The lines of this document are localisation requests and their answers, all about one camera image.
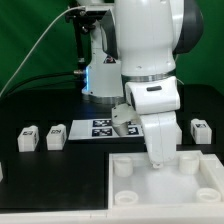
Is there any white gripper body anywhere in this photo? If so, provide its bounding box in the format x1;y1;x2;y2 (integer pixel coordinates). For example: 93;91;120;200
111;103;178;170

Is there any white square tabletop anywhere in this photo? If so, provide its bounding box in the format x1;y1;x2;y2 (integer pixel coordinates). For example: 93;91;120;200
108;151;224;209

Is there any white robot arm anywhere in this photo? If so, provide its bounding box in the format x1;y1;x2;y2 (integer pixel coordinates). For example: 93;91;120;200
78;0;203;167

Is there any white marker sheet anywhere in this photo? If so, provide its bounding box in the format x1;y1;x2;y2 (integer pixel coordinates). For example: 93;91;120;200
67;118;146;141

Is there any white block left edge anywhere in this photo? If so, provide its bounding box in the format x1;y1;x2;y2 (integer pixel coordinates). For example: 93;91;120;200
0;162;3;182

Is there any black cable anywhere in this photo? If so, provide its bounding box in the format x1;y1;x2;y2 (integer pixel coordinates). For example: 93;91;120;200
0;71;84;101

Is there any black camera on stand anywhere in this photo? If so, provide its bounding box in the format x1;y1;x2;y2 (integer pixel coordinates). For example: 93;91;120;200
65;3;114;22

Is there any white camera cable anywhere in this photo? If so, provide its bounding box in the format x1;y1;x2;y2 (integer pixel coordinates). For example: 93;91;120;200
0;5;88;98

